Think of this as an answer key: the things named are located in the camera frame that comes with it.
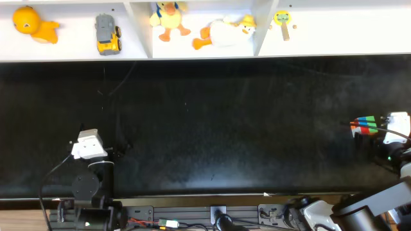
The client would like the yellow rubber duck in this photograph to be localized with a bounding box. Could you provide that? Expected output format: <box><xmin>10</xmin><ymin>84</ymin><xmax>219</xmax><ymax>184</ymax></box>
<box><xmin>12</xmin><ymin>5</ymin><xmax>61</xmax><ymax>45</ymax></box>

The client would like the yellow plush duck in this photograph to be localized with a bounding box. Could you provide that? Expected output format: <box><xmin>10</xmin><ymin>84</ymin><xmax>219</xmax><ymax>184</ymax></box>
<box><xmin>149</xmin><ymin>1</ymin><xmax>192</xmax><ymax>43</ymax></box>

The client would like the white shelf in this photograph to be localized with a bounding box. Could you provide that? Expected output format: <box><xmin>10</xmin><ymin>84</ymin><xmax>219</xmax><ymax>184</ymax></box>
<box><xmin>0</xmin><ymin>0</ymin><xmax>411</xmax><ymax>62</ymax></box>

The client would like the white plush duck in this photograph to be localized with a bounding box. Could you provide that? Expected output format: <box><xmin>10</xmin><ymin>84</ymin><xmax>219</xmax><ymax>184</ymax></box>
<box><xmin>191</xmin><ymin>13</ymin><xmax>258</xmax><ymax>51</ymax></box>

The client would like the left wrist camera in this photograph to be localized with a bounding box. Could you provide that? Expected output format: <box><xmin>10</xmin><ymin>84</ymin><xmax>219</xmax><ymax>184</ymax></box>
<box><xmin>70</xmin><ymin>128</ymin><xmax>109</xmax><ymax>160</ymax></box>

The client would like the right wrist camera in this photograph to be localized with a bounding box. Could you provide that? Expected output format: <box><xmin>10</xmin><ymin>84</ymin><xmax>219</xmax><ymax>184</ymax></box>
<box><xmin>381</xmin><ymin>111</ymin><xmax>411</xmax><ymax>145</ymax></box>

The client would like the yellow rattle drum toy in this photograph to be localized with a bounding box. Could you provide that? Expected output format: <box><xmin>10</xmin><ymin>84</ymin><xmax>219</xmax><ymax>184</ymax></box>
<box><xmin>268</xmin><ymin>10</ymin><xmax>298</xmax><ymax>42</ymax></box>

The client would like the grey and yellow toy truck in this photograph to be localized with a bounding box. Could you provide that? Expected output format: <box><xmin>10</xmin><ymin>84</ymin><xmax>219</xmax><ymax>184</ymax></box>
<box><xmin>94</xmin><ymin>13</ymin><xmax>123</xmax><ymax>56</ymax></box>

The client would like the mounting rail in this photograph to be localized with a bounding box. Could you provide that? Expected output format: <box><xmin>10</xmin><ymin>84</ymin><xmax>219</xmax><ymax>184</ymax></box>
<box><xmin>48</xmin><ymin>194</ymin><xmax>301</xmax><ymax>231</ymax></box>

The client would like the many-coloured puzzle cube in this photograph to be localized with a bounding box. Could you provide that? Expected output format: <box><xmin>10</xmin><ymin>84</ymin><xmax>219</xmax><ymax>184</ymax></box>
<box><xmin>349</xmin><ymin>115</ymin><xmax>378</xmax><ymax>139</ymax></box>

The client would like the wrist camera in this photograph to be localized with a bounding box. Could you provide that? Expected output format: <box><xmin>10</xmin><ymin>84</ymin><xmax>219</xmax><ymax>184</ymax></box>
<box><xmin>70</xmin><ymin>128</ymin><xmax>109</xmax><ymax>160</ymax></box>
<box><xmin>381</xmin><ymin>111</ymin><xmax>411</xmax><ymax>145</ymax></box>

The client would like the black cable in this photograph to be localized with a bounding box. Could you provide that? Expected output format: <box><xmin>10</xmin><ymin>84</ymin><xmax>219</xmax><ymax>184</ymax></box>
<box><xmin>340</xmin><ymin>120</ymin><xmax>411</xmax><ymax>142</ymax></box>
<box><xmin>38</xmin><ymin>153</ymin><xmax>74</xmax><ymax>231</ymax></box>

